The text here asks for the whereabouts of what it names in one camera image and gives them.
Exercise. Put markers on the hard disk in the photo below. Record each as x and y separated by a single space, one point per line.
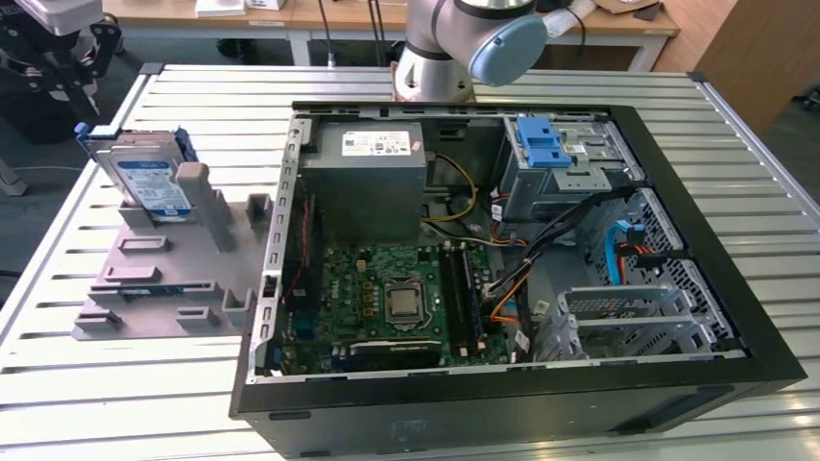
151 182

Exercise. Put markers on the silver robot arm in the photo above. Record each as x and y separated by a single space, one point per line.
436 29

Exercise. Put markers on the grey disk bay cage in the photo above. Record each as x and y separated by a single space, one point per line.
628 322

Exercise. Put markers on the black mesh waste bin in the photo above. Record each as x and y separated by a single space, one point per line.
39 125

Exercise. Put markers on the wooden desk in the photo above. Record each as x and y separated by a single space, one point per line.
192 23

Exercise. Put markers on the white stand foot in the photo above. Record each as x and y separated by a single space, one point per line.
12 180

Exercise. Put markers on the white box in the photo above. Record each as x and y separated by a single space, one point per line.
265 4
219 7

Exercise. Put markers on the RAM stick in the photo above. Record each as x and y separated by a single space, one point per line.
475 307
160 290

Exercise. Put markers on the grey parts rack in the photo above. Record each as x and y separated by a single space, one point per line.
173 312

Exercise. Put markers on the grey power supply unit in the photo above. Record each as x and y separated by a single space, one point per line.
359 206

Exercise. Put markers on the green motherboard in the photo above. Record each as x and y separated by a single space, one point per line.
349 288

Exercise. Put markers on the CPU socket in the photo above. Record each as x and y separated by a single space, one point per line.
403 283

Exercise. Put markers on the silver CPU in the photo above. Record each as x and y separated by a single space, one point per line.
403 303

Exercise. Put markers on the blue drive bay latch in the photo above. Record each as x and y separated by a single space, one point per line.
541 144

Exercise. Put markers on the black graphics card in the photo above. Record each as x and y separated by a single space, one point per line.
393 353

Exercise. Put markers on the white board connector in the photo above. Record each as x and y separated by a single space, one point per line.
489 289

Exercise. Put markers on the grey optical drive cage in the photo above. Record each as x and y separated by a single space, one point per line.
576 187

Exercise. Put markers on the brown cardboard piece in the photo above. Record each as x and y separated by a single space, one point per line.
624 7

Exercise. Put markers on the black PC case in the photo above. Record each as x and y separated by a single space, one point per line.
448 413

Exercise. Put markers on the black power plug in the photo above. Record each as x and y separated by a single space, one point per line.
647 259

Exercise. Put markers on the wooden cabinet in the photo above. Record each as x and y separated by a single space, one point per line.
756 57

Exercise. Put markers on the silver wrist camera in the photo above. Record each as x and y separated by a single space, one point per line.
57 14

